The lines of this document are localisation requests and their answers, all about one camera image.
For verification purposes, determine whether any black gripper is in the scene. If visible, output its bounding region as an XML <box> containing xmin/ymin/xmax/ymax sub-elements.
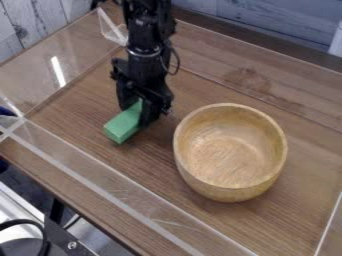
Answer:
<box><xmin>111</xmin><ymin>48</ymin><xmax>174</xmax><ymax>127</ymax></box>

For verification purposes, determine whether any green rectangular block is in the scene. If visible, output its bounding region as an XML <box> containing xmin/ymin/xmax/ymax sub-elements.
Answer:
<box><xmin>103</xmin><ymin>101</ymin><xmax>142</xmax><ymax>144</ymax></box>

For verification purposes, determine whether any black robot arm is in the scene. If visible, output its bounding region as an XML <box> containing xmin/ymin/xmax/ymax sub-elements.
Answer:
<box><xmin>111</xmin><ymin>0</ymin><xmax>178</xmax><ymax>127</ymax></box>

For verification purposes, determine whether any brown wooden bowl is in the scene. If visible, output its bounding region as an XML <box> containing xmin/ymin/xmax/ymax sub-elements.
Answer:
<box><xmin>173</xmin><ymin>103</ymin><xmax>289</xmax><ymax>202</ymax></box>

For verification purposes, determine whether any clear acrylic corner bracket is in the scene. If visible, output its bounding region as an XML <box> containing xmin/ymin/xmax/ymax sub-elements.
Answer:
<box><xmin>98</xmin><ymin>8</ymin><xmax>129</xmax><ymax>46</ymax></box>

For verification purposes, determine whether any clear acrylic front wall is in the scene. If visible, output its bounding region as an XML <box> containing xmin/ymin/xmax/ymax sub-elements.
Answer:
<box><xmin>0</xmin><ymin>98</ymin><xmax>258</xmax><ymax>256</ymax></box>

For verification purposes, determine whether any black metal bracket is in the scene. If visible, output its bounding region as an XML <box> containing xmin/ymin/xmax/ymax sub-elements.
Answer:
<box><xmin>45</xmin><ymin>218</ymin><xmax>99</xmax><ymax>256</ymax></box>

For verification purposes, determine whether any black cable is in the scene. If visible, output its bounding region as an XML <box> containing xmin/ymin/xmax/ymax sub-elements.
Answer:
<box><xmin>0</xmin><ymin>218</ymin><xmax>51</xmax><ymax>256</ymax></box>

